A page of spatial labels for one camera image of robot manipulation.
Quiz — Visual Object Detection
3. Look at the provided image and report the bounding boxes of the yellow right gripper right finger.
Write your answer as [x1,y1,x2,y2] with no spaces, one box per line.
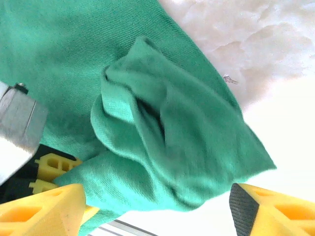
[228,182,315,236]

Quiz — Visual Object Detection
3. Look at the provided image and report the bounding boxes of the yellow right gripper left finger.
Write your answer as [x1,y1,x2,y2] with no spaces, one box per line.
[0,183,100,236]

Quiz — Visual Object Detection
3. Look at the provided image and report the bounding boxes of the green long pants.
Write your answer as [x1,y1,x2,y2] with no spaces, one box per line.
[0,0,278,236]

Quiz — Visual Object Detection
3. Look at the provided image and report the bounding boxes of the wide aluminium mounting rail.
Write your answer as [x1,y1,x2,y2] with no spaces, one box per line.
[97,219,159,236]

